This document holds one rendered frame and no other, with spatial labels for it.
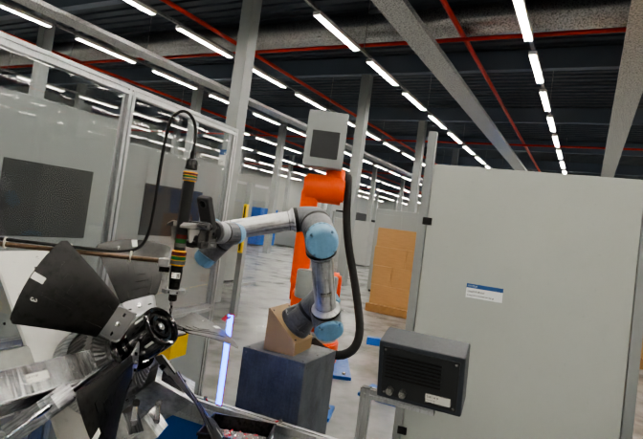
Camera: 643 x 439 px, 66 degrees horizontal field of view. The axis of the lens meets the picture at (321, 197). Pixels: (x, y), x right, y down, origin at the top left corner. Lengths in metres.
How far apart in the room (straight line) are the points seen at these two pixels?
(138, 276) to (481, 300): 2.02
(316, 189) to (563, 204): 3.09
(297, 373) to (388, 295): 7.52
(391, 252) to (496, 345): 6.58
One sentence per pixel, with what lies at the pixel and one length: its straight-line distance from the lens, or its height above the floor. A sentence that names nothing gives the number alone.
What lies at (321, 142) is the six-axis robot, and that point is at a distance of 5.45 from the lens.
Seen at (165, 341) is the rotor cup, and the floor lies 1.19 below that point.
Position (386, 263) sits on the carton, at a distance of 9.55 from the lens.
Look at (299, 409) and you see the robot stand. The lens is 2.13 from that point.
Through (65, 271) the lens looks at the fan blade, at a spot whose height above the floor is 1.36.
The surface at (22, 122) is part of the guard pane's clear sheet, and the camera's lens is 2.06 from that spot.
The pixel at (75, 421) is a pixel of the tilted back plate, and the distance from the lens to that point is 1.58.
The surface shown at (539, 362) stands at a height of 0.96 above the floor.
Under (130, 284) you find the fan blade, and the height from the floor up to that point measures 1.31.
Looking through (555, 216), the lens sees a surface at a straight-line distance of 3.03.
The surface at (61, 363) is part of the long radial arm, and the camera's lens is 1.47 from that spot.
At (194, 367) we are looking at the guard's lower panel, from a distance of 3.08.
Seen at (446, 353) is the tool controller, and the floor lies 1.23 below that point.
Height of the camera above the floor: 1.57
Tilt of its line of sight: 3 degrees up
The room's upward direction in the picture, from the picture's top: 7 degrees clockwise
